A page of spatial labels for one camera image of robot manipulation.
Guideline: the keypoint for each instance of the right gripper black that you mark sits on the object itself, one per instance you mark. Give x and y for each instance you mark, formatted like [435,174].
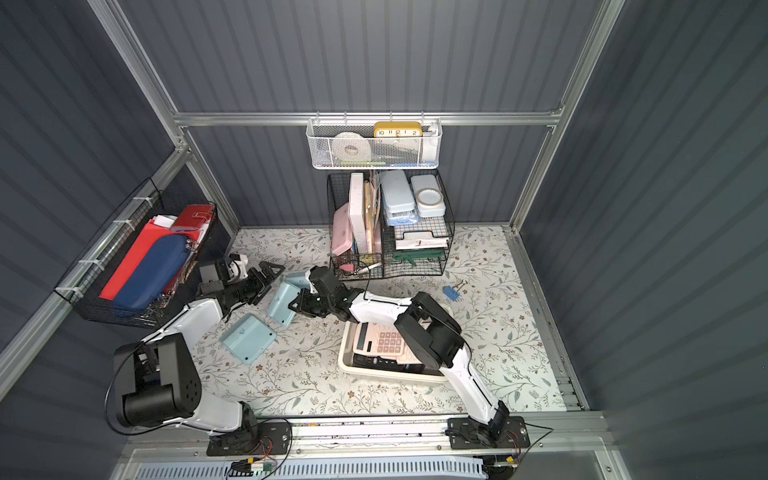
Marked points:
[312,301]

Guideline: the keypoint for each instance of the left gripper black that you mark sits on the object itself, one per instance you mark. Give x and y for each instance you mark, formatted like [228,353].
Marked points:
[257,283]

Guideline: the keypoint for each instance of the light blue calculator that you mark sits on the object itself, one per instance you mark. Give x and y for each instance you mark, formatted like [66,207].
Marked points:
[299,280]
[248,339]
[279,310]

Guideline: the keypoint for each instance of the pink calculator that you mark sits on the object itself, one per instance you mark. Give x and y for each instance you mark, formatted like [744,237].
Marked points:
[377,340]

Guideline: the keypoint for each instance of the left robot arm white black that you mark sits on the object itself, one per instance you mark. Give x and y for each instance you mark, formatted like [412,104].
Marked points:
[156,383]

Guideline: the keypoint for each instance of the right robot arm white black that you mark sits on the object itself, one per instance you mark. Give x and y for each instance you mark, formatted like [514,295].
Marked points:
[488,413]

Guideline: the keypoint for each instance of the beige plastic storage box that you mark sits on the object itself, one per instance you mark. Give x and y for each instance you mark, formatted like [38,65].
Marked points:
[384,360]

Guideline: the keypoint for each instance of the white round tape box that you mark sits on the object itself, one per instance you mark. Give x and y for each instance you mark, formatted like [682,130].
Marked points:
[430,200]

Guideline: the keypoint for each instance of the floral table mat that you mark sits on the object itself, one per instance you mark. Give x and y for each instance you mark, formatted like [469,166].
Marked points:
[299,373]

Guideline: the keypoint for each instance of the pink case in organizer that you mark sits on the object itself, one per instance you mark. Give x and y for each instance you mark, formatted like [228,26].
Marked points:
[342,237]

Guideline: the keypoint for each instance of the red wallet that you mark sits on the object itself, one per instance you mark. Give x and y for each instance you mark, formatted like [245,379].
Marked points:
[193,218]

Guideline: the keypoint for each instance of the pink upright book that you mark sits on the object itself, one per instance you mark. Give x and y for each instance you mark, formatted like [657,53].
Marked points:
[356,201]

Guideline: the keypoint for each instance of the navy blue pouch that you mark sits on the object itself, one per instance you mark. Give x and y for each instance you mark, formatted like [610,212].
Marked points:
[151,278]

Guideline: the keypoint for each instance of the red folder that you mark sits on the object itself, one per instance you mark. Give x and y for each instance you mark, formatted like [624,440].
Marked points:
[149,234]

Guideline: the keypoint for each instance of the light blue pencil case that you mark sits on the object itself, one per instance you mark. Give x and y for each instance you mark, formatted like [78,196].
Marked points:
[399,204]

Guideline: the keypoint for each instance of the blue binder clip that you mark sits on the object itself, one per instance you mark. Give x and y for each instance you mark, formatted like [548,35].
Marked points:
[453,292]

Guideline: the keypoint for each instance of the white tape roll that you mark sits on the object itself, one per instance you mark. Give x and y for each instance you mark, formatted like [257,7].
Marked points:
[350,147]

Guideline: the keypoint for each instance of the white mesh hanging basket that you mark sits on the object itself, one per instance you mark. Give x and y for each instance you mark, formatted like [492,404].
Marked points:
[390,153]

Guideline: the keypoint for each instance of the small circuit board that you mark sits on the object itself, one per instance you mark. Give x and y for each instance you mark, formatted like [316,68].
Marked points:
[248,468]

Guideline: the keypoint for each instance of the yellow clock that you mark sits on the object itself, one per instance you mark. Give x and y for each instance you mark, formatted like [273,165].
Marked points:
[398,129]

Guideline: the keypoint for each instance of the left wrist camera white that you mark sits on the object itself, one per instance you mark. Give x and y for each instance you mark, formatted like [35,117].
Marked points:
[237,266]

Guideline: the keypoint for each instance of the black wire desk organizer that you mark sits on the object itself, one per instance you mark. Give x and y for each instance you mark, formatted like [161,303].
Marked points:
[428,233]

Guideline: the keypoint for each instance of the black wire side basket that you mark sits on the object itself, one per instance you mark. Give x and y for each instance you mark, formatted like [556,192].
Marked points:
[81,286]

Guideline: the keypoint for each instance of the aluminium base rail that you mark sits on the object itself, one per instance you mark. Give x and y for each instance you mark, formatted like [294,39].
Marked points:
[570,445]

